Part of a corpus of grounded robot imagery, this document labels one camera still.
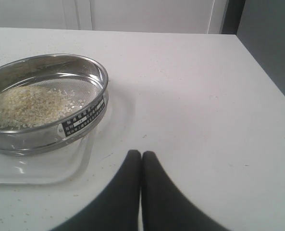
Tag clear square glass tray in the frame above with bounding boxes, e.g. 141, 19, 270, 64
0, 92, 136, 185

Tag round stainless steel sieve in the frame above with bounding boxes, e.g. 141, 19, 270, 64
0, 53, 109, 155

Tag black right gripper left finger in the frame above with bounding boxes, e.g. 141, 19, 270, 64
54, 150, 141, 231

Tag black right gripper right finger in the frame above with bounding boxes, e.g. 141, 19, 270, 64
141, 151, 227, 231

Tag yellow and white grains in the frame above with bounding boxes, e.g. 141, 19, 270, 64
0, 86, 86, 130

